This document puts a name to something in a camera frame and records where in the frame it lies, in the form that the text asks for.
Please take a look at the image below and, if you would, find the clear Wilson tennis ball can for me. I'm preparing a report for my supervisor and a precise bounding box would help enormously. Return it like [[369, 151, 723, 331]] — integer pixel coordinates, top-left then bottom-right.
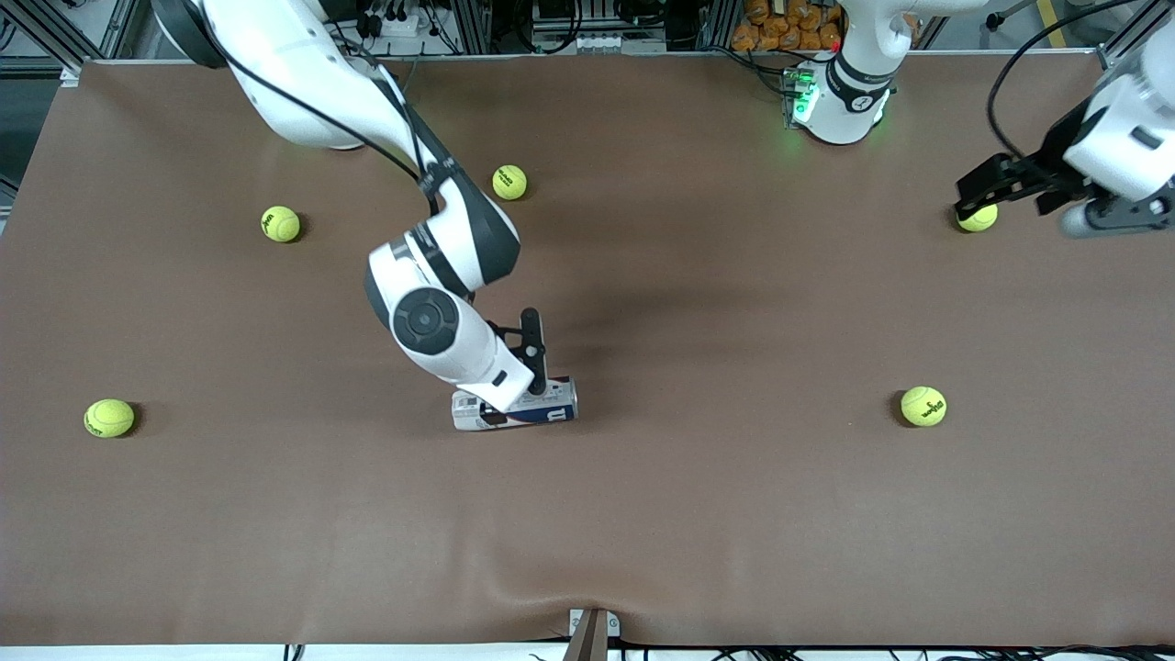
[[452, 376, 579, 432]]

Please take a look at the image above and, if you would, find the yellow Wilson 3 tennis ball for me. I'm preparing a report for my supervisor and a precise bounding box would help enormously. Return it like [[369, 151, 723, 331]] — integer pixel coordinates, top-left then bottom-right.
[[901, 387, 947, 428]]

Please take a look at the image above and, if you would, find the small electronics box green light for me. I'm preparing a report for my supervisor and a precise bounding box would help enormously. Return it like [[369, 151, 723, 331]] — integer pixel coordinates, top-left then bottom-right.
[[782, 66, 820, 128]]

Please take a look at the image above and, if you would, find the brown table mat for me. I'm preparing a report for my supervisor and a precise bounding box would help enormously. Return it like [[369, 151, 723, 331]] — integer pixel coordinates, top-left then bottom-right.
[[0, 50, 1175, 648]]

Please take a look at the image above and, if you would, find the bag of orange items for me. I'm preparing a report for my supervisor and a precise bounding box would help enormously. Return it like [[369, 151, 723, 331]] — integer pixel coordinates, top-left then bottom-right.
[[732, 0, 844, 53]]

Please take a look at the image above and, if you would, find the white terminal strip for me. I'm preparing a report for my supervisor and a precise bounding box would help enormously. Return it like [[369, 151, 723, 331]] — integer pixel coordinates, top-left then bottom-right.
[[532, 32, 634, 53]]

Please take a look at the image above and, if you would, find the white power strip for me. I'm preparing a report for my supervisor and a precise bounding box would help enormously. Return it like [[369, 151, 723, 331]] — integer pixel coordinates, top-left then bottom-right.
[[363, 11, 432, 39]]

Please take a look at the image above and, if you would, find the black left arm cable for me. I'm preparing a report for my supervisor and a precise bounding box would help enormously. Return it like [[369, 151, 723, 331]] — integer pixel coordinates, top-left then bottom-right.
[[987, 0, 1144, 159]]

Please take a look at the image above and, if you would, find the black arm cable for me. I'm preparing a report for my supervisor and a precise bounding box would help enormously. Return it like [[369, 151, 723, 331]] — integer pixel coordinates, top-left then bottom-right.
[[197, 14, 446, 189], [987, 0, 1144, 159]]

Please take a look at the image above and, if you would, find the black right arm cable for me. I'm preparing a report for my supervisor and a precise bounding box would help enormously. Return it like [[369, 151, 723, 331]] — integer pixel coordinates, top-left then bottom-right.
[[197, 14, 446, 189]]

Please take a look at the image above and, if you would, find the metal bracket with brown bar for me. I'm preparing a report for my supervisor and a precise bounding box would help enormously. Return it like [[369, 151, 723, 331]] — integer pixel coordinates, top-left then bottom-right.
[[565, 609, 621, 661]]

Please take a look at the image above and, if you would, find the aluminium frame profile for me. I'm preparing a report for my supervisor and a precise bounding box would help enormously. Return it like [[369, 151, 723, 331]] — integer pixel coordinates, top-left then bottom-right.
[[0, 0, 139, 76]]

